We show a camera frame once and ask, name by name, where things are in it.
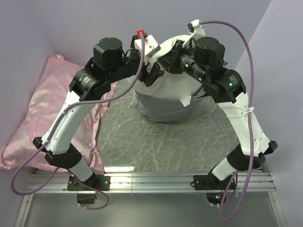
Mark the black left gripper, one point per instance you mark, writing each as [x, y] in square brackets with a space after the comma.
[149, 78]

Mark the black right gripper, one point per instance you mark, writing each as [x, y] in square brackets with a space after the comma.
[168, 60]

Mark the white pillow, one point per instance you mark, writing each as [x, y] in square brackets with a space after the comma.
[170, 86]

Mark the grey pillowcase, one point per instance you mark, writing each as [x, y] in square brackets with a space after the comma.
[165, 110]

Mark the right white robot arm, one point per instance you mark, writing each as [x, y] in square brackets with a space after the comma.
[203, 60]

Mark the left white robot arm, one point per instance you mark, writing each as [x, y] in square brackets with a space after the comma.
[109, 64]

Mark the pink floral pillow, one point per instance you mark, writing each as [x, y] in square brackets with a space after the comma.
[45, 104]

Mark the right controller board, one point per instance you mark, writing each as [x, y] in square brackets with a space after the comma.
[215, 198]

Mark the left black controller box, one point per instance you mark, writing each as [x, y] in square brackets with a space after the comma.
[86, 198]

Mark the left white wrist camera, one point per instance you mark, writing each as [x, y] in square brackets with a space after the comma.
[151, 46]

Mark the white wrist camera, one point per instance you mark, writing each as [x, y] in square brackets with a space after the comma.
[195, 30]
[151, 46]

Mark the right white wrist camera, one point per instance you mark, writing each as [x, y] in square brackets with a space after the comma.
[195, 30]

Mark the aluminium mounting rail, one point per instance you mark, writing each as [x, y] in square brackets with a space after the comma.
[148, 183]

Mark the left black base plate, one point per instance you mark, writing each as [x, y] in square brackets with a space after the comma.
[100, 182]

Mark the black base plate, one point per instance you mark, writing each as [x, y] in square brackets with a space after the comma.
[100, 182]
[209, 182]

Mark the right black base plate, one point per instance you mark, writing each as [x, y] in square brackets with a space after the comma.
[209, 182]

